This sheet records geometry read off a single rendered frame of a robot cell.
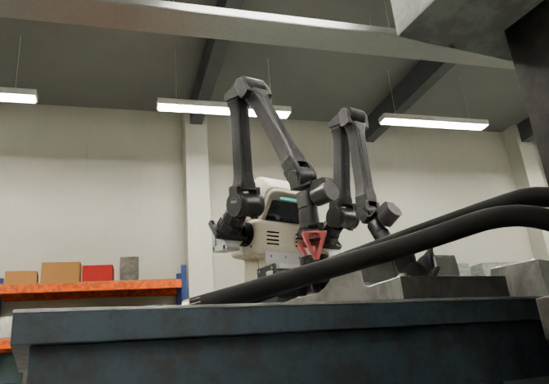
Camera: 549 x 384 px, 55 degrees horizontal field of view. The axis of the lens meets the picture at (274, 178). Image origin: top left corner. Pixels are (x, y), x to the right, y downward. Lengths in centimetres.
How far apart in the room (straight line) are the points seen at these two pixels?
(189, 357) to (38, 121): 691
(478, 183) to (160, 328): 855
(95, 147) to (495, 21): 683
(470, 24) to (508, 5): 4
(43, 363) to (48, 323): 5
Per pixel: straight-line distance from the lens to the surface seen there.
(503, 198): 86
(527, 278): 136
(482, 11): 66
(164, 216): 700
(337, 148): 200
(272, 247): 182
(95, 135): 739
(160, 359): 69
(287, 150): 154
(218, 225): 176
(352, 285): 113
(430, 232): 79
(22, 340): 65
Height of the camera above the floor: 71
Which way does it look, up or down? 21 degrees up
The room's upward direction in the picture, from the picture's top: 5 degrees counter-clockwise
